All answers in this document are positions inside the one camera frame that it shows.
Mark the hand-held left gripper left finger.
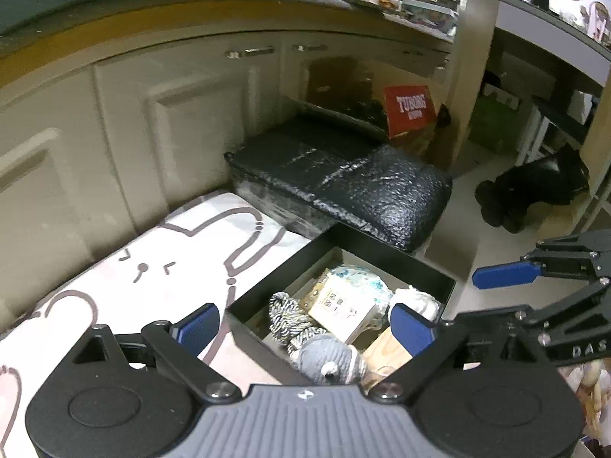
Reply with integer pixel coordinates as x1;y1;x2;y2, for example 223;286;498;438
71;302;242;405

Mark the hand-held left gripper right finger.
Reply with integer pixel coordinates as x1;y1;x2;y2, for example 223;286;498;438
370;302;550;404

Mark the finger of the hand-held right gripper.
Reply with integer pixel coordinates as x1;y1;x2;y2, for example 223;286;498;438
472;231;611;292
522;276;611;344

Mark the white knitted ball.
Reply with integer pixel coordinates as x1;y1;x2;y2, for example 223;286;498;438
389;285;442;323

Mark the wooden block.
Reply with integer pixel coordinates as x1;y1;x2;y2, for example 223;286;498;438
363;329;414;382

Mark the black box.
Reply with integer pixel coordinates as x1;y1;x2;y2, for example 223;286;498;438
225;222;456;387

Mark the small cream box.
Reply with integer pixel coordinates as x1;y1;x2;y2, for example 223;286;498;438
301;269;383;344

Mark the grey knitted toy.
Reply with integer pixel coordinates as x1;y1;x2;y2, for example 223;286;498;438
289;334;368;385

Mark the person's right hand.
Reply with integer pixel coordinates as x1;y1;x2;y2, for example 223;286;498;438
563;360;611;444

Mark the blue floral fabric pouch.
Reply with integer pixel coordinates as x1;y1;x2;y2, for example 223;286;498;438
329;264;394;313

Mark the cartoon bear printed mat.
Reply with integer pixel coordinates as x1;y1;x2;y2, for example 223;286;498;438
0;193;311;440

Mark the black shiny bag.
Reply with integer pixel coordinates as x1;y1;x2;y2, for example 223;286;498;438
475;145;590;234

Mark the green bag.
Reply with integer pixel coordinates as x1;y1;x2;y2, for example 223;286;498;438
470;95;519;153

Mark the black foam wrapped package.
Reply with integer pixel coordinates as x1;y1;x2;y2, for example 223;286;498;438
224;119;453;253

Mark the red carton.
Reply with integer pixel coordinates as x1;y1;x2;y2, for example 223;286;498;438
383;85;437;139

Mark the beige panelled cabinet door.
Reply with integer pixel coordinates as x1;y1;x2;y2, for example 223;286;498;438
93;40;284;244
0;71;113;335

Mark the blue white braided rope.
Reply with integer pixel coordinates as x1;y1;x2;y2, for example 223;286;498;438
268;292;325;344

